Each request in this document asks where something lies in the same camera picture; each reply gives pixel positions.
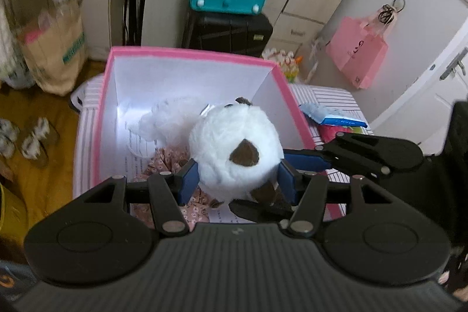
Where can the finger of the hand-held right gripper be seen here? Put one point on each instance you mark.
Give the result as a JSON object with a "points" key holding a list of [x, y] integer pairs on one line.
{"points": [[263, 211], [305, 159]]}

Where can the brown kraft paper bag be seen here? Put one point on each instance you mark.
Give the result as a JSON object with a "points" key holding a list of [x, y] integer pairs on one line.
{"points": [[55, 49]]}

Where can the clear plastic bag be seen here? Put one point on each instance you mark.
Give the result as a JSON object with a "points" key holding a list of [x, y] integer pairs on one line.
{"points": [[316, 56]]}

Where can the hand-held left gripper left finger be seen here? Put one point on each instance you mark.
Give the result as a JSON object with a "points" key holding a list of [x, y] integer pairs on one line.
{"points": [[186, 180]]}

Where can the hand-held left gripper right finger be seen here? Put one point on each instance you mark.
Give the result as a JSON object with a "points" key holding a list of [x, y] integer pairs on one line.
{"points": [[289, 184]]}

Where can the pink cardboard box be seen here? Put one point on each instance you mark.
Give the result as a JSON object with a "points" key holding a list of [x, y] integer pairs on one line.
{"points": [[182, 78]]}

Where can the pink floral cloth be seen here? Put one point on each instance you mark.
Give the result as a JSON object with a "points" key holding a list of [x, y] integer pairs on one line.
{"points": [[164, 160]]}

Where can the blue tissue pack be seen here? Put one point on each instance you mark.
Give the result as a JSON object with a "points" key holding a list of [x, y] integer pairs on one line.
{"points": [[329, 116]]}

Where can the white door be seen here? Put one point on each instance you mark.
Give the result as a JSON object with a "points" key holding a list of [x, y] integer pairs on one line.
{"points": [[420, 41]]}

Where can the black suitcase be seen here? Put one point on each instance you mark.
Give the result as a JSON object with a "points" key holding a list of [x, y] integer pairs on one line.
{"points": [[226, 34]]}

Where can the white panda plush toy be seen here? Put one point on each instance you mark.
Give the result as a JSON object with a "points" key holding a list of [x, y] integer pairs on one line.
{"points": [[226, 136]]}

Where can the white mesh bath sponge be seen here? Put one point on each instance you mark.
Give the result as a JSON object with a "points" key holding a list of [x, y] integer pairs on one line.
{"points": [[164, 118]]}

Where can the colourful gift bag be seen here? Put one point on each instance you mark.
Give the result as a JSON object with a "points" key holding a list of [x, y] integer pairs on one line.
{"points": [[285, 63]]}

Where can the pink paper bag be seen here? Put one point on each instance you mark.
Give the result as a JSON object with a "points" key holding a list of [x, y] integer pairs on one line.
{"points": [[356, 52]]}

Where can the fluffy slipper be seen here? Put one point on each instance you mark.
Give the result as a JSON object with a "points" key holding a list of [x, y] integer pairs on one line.
{"points": [[38, 140], [7, 138]]}

